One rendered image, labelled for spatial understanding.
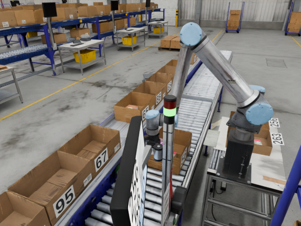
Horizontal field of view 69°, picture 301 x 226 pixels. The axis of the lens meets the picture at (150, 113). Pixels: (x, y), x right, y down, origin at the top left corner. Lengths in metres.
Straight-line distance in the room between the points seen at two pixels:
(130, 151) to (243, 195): 2.25
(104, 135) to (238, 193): 1.71
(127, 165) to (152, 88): 2.22
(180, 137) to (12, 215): 1.39
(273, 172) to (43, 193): 1.71
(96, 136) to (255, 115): 1.27
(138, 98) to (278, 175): 1.53
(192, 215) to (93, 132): 1.35
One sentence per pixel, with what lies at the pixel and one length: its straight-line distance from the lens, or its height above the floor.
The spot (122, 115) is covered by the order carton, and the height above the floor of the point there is 0.96.
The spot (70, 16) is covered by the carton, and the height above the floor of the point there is 1.46.
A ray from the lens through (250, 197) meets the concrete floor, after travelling 2.89.
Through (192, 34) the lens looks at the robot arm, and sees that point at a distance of 1.28.
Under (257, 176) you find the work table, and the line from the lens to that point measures 1.99.
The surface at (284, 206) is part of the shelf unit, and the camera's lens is 0.79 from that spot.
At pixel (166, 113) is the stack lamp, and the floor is 1.60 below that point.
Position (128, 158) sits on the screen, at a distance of 0.72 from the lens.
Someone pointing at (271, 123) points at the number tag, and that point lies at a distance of 2.56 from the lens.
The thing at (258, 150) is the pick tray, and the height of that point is 0.78.
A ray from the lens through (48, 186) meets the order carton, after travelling 1.70.
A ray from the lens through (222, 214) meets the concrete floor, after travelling 2.63.
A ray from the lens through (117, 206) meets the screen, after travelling 0.60.
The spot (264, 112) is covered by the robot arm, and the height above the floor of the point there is 1.41.
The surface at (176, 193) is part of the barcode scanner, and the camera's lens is 1.24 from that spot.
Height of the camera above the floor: 2.01
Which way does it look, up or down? 28 degrees down
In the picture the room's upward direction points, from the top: straight up
